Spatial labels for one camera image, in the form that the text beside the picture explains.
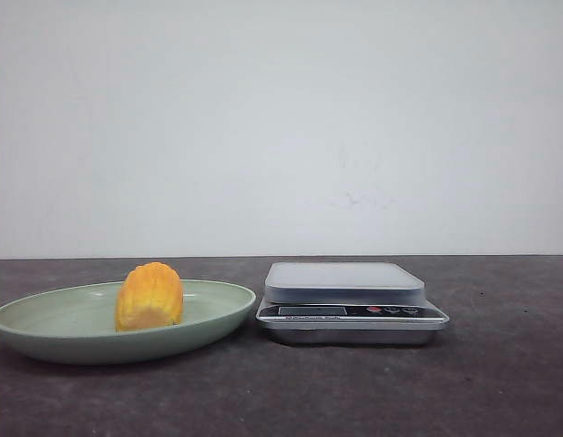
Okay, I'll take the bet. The yellow corn cob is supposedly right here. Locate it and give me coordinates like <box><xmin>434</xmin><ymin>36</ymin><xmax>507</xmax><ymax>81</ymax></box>
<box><xmin>115</xmin><ymin>262</ymin><xmax>184</xmax><ymax>331</ymax></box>

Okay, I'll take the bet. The silver digital kitchen scale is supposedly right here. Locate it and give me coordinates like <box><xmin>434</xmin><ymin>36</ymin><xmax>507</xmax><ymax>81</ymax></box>
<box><xmin>256</xmin><ymin>261</ymin><xmax>449</xmax><ymax>345</ymax></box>

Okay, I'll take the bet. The green round plate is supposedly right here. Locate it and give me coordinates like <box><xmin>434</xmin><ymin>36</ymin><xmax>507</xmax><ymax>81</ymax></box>
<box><xmin>0</xmin><ymin>279</ymin><xmax>256</xmax><ymax>365</ymax></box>

